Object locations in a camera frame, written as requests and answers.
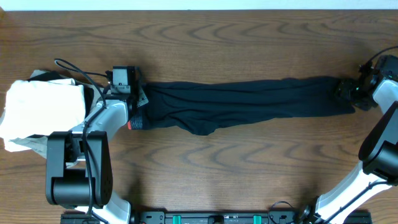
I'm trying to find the dark teal athletic pants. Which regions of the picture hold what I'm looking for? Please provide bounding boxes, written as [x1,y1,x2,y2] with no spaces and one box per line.
[128,77,355,136]

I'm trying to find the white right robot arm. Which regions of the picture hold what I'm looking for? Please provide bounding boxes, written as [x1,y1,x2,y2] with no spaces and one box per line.
[305,71,397,223]

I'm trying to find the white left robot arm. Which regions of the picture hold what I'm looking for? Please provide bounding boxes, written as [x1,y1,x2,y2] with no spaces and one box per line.
[45,83,147,224]

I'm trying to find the black folded garment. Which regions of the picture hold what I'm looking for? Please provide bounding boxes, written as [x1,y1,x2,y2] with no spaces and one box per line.
[23,71,95,138]

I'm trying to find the white folded garment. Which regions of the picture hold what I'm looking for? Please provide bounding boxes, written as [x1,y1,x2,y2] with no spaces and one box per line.
[1,78,86,152]

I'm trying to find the beige folded garment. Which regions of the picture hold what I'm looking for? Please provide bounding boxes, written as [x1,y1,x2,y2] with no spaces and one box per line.
[0,69,103,159]

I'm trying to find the black base cable loop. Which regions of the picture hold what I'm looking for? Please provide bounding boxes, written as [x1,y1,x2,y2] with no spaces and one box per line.
[267,200,299,224]

